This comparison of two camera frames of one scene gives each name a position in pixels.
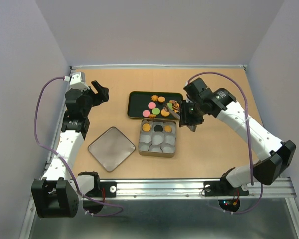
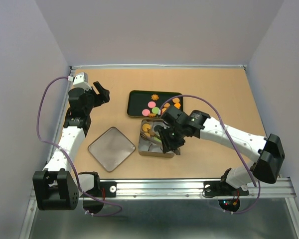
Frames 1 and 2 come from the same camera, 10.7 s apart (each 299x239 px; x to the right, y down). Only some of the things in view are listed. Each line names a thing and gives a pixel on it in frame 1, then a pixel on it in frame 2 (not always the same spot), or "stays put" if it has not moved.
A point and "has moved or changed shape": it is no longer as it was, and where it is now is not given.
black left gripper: (102, 95) stays put
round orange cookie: (146, 127) stays put
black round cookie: (158, 128) stays put
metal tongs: (192, 127) has moved or changed shape
